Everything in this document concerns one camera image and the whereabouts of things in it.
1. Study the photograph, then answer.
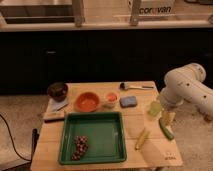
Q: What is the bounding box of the yellow banana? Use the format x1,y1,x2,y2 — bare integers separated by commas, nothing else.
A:
135,128,150,150

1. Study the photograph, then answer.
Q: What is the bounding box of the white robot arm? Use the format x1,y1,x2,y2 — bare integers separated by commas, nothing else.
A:
159,63,213,118

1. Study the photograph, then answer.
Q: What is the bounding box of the red bowl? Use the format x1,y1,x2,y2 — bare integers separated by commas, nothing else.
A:
74,92,100,112

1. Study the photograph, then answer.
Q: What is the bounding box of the dark brown bowl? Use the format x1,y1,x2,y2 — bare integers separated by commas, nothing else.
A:
47,82,68,102

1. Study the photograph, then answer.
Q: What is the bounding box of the small orange cup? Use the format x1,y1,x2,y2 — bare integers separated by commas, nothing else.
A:
103,92,118,108

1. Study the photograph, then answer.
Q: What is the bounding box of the black bristle brush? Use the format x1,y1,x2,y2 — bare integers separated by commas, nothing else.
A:
119,82,154,90

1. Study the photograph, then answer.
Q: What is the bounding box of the blue sponge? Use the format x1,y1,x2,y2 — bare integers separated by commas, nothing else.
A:
119,96,137,108

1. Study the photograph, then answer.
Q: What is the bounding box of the light green cup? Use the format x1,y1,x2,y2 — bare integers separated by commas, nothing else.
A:
148,101,162,117

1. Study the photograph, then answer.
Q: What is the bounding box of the grey blue cloth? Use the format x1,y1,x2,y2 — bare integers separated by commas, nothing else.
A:
50,99,68,111

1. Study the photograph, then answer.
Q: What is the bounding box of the green plastic tray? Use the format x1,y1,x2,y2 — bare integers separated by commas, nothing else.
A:
58,112,127,165

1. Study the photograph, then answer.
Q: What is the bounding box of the wooden block brush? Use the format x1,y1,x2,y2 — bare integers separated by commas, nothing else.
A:
43,111,64,122

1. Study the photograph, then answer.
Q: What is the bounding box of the bunch of red grapes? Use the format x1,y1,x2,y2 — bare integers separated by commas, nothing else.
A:
71,136,88,160

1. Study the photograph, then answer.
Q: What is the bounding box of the green cucumber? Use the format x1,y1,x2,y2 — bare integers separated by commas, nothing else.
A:
159,118,174,141

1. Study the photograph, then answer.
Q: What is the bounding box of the white cardboard box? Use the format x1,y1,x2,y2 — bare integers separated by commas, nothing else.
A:
126,0,177,17

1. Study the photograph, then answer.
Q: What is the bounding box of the black cable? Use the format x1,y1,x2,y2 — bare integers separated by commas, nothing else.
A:
0,114,32,162

